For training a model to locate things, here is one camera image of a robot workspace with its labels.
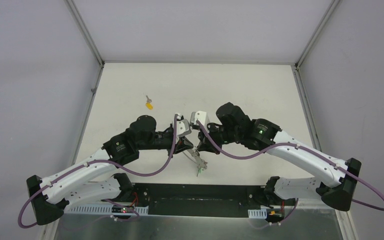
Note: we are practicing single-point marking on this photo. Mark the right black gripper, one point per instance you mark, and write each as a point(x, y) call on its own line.
point(206, 144)

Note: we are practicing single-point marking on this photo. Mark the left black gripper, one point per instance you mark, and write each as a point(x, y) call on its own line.
point(180, 142)

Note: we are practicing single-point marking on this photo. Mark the perforated metal ring plate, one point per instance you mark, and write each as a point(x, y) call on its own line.
point(194, 156)

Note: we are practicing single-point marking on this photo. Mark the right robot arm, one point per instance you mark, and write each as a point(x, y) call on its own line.
point(332, 181)

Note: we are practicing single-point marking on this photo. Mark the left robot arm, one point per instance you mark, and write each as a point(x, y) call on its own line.
point(103, 176)

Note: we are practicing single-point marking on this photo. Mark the key with yellow tag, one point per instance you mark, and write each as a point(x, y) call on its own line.
point(148, 103)

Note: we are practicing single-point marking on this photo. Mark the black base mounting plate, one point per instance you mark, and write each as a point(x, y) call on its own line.
point(197, 200)

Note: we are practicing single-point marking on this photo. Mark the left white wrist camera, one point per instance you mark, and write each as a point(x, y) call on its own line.
point(182, 128)

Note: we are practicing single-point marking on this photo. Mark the white slotted cable duct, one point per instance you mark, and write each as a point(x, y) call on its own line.
point(100, 209)

